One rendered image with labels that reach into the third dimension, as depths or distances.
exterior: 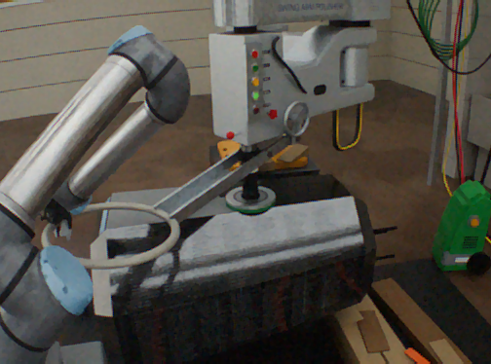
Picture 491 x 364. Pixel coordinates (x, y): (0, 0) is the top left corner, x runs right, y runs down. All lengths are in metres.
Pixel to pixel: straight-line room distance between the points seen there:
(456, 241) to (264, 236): 1.56
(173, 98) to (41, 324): 0.62
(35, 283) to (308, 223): 1.28
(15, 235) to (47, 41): 7.05
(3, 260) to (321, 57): 1.49
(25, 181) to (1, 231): 0.12
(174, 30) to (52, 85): 2.26
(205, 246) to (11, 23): 6.61
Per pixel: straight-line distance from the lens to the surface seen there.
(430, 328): 2.59
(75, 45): 7.89
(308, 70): 1.91
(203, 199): 1.73
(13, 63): 8.06
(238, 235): 1.87
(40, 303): 0.97
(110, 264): 1.42
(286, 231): 1.91
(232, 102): 1.75
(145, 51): 1.15
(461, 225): 3.04
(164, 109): 1.19
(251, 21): 1.67
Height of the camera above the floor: 1.74
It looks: 23 degrees down
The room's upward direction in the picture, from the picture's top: 2 degrees counter-clockwise
